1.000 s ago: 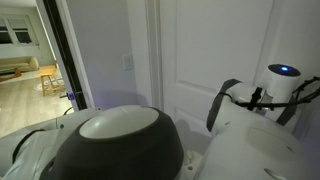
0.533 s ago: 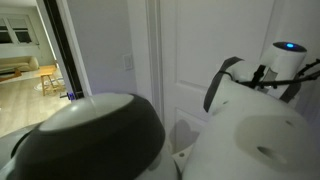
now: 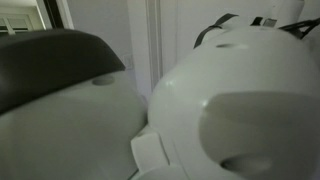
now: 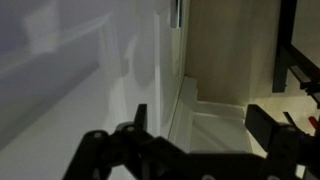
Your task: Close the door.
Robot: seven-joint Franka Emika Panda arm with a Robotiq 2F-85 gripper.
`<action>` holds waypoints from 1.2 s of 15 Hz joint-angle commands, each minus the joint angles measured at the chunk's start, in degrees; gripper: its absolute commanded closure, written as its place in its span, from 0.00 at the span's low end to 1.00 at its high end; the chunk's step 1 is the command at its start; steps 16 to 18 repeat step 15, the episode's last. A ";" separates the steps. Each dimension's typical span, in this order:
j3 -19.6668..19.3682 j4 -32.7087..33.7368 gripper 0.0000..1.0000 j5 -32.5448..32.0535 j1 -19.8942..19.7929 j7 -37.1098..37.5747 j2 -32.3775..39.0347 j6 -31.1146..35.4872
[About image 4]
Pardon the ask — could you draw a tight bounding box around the black robot table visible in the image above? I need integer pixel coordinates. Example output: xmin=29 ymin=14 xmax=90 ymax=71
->
xmin=271 ymin=0 xmax=320 ymax=108

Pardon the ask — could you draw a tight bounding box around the white panel door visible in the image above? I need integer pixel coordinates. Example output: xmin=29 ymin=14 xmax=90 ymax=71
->
xmin=0 ymin=0 xmax=186 ymax=180

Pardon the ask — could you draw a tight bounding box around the white baseboard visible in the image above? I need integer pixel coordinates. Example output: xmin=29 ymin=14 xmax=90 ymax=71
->
xmin=167 ymin=75 xmax=253 ymax=155

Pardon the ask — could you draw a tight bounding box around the red black clamp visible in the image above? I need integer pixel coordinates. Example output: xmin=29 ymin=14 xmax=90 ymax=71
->
xmin=283 ymin=111 xmax=320 ymax=131

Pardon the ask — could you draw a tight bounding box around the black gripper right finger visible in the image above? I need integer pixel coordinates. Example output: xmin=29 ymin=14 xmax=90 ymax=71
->
xmin=244 ymin=103 xmax=320 ymax=180

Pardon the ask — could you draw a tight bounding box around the silver door lever handle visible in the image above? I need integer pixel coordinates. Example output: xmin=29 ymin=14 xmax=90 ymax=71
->
xmin=169 ymin=0 xmax=183 ymax=30

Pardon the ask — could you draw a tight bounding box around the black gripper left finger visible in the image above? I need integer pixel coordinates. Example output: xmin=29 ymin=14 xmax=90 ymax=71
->
xmin=62 ymin=103 xmax=188 ymax=180

